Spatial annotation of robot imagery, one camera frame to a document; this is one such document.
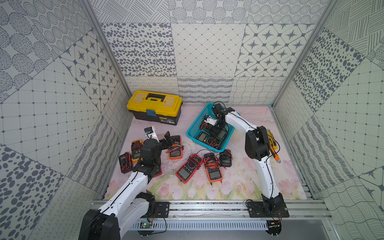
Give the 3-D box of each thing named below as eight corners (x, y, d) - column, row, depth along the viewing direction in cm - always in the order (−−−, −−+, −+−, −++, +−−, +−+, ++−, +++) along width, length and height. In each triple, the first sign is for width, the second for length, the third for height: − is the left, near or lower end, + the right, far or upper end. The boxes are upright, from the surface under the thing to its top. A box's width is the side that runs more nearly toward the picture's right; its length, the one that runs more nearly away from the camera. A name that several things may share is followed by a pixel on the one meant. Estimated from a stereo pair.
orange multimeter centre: (208, 184, 84) (209, 181, 81) (202, 156, 95) (202, 153, 91) (223, 181, 85) (224, 178, 82) (215, 154, 96) (216, 151, 92)
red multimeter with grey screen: (175, 177, 86) (174, 173, 82) (192, 155, 95) (192, 151, 91) (186, 185, 83) (185, 182, 79) (203, 162, 92) (203, 159, 88)
